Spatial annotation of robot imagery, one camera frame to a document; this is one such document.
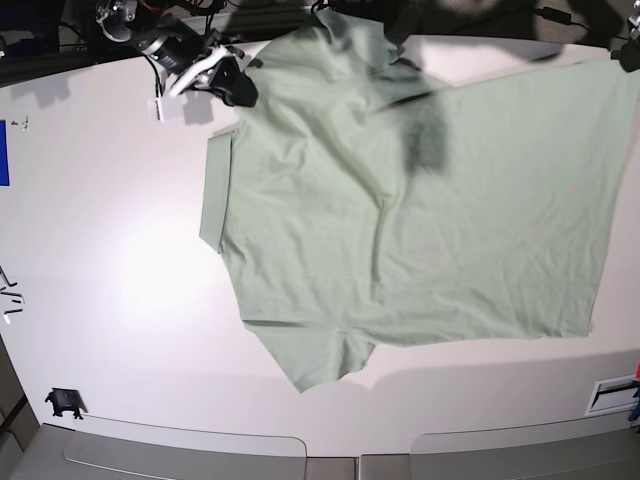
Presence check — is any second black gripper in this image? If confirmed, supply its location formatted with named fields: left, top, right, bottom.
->
left=611, top=14, right=640, bottom=73

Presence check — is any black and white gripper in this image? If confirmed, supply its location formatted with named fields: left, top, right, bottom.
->
left=167, top=45, right=258, bottom=108

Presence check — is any light green T-shirt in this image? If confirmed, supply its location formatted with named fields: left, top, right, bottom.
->
left=200, top=10, right=639, bottom=391

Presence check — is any black power adapter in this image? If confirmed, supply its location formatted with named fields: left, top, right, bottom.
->
left=533, top=6, right=573, bottom=26

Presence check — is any blue panel at edge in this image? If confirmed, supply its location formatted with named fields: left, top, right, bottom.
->
left=0, top=120, right=10, bottom=187

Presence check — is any black hex key set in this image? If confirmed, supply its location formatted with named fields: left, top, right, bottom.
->
left=0, top=269, right=25, bottom=325

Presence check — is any black clamp on table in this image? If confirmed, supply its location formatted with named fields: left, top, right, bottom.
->
left=45, top=388, right=87, bottom=420

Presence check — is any robot arm with camera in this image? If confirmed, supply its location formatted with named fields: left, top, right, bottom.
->
left=95, top=0, right=206, bottom=75

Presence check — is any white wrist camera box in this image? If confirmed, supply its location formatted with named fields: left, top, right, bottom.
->
left=147, top=97, right=183, bottom=123

